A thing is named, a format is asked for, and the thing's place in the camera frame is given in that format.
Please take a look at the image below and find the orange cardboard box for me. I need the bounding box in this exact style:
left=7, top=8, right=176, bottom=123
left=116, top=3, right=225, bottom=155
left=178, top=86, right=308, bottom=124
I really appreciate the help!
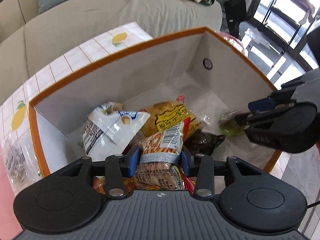
left=28, top=26, right=283, bottom=180

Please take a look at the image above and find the beige sofa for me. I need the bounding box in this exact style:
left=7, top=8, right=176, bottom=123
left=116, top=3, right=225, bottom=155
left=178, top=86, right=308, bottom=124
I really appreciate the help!
left=0, top=0, right=223, bottom=87

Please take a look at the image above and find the clear packet of nuts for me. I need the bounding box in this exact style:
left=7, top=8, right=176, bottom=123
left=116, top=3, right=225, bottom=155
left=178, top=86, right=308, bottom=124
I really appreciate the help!
left=2, top=134, right=42, bottom=188

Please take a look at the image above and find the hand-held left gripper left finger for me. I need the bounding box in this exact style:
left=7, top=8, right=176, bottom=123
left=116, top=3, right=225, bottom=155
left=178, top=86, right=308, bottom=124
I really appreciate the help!
left=58, top=145, right=141, bottom=197

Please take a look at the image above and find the clear packet of dark snack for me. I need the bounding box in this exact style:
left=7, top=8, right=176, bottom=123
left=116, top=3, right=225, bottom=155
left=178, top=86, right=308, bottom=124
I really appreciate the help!
left=184, top=131, right=227, bottom=157

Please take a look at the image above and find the black metal window frame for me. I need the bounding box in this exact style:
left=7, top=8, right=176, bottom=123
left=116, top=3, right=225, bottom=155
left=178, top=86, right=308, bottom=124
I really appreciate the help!
left=252, top=0, right=320, bottom=71

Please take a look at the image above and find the lemon print grid tablecloth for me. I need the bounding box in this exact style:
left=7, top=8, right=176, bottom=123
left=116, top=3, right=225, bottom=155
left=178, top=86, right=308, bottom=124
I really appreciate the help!
left=0, top=22, right=291, bottom=180

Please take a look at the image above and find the clear packet of green snack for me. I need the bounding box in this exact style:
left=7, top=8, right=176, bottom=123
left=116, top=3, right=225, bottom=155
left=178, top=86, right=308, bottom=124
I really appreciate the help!
left=204, top=109, right=247, bottom=137

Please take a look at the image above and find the pink bottle print mat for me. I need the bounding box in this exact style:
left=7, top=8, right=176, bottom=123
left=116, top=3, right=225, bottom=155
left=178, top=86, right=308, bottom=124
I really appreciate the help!
left=0, top=144, right=23, bottom=240

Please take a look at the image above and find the white blue snack packet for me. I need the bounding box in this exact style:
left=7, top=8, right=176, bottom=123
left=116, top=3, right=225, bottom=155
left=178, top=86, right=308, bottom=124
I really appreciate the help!
left=81, top=101, right=151, bottom=157

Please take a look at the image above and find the yellow snack packet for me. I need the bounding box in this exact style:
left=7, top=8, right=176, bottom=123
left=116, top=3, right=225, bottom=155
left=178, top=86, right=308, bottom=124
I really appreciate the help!
left=143, top=94, right=203, bottom=141

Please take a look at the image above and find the red patterned bag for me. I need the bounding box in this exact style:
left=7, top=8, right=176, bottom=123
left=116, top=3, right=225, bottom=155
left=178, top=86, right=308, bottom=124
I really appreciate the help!
left=216, top=31, right=247, bottom=55

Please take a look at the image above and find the red cartoon snack packet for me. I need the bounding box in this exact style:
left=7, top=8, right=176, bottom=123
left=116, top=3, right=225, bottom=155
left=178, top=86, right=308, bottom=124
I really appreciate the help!
left=92, top=172, right=197, bottom=197

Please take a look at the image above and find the orange red-edged snack packet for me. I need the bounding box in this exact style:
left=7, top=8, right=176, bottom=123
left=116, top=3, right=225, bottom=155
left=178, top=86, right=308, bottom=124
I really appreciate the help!
left=135, top=118, right=192, bottom=193

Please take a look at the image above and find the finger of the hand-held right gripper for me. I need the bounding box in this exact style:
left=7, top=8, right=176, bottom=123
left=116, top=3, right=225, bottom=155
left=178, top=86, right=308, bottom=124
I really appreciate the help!
left=234, top=102, right=297, bottom=130
left=248, top=90, right=297, bottom=113

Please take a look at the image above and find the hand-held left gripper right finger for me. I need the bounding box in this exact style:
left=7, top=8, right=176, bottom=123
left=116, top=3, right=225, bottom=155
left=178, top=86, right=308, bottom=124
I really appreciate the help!
left=180, top=149, right=273, bottom=197

